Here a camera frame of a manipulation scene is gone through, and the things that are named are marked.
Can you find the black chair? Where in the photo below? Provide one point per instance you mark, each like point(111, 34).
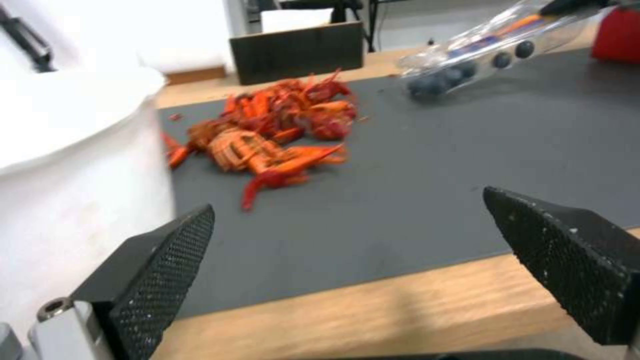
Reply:
point(357, 17)

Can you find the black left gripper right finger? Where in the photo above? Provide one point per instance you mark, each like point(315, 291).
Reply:
point(560, 247)

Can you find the dark wooden box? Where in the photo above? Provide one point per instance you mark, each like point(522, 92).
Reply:
point(297, 50)

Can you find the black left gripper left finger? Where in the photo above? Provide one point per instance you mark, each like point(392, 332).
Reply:
point(150, 277)

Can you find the white plastic bag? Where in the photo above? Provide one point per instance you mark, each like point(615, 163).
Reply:
point(70, 157)

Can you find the clear plastic blueberry container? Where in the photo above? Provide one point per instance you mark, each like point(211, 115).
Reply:
point(475, 60)

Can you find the dark grey table mat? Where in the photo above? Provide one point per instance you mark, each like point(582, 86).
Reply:
point(400, 187)

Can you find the pile of red crayfish shells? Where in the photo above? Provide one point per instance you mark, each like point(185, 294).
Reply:
point(270, 127)

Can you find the red object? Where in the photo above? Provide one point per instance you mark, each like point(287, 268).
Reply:
point(616, 33)

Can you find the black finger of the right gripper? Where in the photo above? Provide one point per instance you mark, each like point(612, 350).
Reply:
point(565, 5)

